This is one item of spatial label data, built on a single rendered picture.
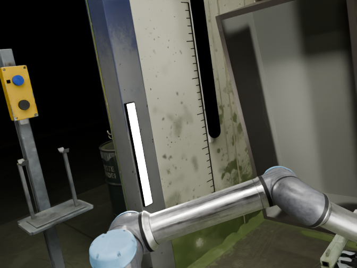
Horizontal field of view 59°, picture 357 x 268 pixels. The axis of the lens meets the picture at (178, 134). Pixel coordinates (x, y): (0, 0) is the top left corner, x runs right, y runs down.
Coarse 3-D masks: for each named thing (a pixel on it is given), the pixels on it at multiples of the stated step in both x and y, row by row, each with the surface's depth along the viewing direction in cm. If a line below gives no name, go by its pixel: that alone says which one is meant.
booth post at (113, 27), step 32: (96, 0) 173; (128, 0) 180; (96, 32) 180; (128, 32) 181; (128, 64) 181; (128, 96) 182; (128, 128) 183; (128, 160) 189; (128, 192) 198; (160, 192) 201; (160, 256) 203
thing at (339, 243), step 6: (336, 234) 147; (336, 240) 143; (342, 240) 142; (348, 240) 147; (330, 246) 139; (336, 246) 138; (342, 246) 140; (330, 252) 135; (336, 252) 135; (324, 258) 133; (330, 258) 132; (336, 258) 135; (330, 264) 131; (336, 264) 140
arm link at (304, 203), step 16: (288, 192) 101; (304, 192) 99; (320, 192) 100; (288, 208) 100; (304, 208) 97; (320, 208) 96; (336, 208) 99; (320, 224) 98; (336, 224) 98; (352, 224) 98; (352, 240) 101
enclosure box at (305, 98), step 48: (288, 0) 129; (336, 0) 149; (240, 48) 170; (288, 48) 173; (336, 48) 158; (240, 96) 171; (288, 96) 185; (336, 96) 168; (288, 144) 200; (336, 144) 180; (336, 192) 193
